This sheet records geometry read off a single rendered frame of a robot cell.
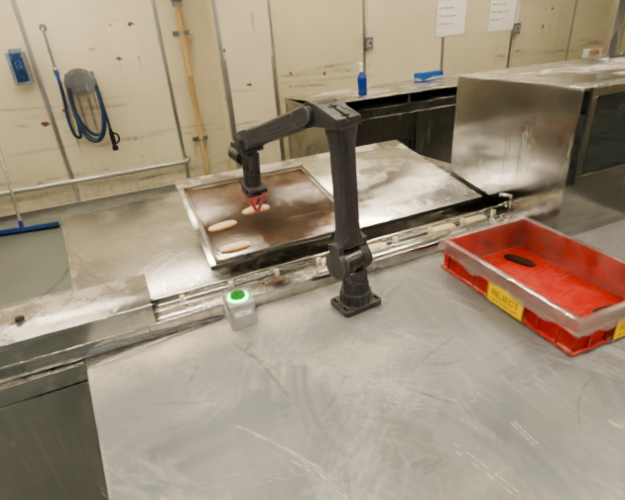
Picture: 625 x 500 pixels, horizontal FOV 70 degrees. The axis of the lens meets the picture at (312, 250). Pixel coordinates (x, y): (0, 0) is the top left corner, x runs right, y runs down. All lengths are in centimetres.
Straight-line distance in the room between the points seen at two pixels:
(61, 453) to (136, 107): 385
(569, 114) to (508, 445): 99
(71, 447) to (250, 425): 63
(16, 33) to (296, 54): 255
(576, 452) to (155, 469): 75
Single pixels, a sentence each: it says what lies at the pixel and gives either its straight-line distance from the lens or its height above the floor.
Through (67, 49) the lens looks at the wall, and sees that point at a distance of 482.
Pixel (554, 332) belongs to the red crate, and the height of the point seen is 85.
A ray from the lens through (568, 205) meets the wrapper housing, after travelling 165.
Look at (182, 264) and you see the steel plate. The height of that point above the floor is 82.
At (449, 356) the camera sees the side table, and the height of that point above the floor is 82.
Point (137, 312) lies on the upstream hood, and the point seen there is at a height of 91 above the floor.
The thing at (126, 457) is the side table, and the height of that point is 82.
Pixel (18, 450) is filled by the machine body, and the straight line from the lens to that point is 144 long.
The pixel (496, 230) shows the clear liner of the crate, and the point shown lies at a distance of 149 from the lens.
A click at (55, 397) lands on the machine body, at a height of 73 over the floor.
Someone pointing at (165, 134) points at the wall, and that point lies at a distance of 492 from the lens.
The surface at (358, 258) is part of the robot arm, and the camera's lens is 116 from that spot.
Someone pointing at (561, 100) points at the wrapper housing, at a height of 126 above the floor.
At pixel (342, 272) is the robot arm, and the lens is 114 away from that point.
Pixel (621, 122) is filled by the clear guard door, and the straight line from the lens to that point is 171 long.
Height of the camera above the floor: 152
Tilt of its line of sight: 27 degrees down
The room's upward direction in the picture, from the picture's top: 4 degrees counter-clockwise
